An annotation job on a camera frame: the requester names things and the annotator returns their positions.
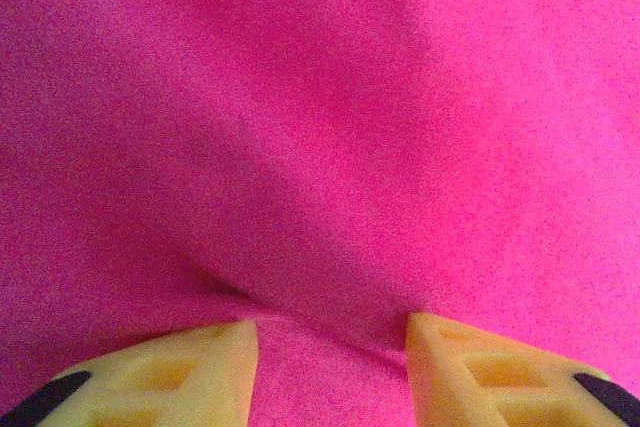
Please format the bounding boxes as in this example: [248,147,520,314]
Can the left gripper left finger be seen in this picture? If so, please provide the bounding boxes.
[0,319,261,427]

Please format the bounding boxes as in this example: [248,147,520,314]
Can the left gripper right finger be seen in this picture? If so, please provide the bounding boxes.
[403,311,640,427]

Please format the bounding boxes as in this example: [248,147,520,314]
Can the red t-shirt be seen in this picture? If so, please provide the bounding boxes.
[0,0,640,427]

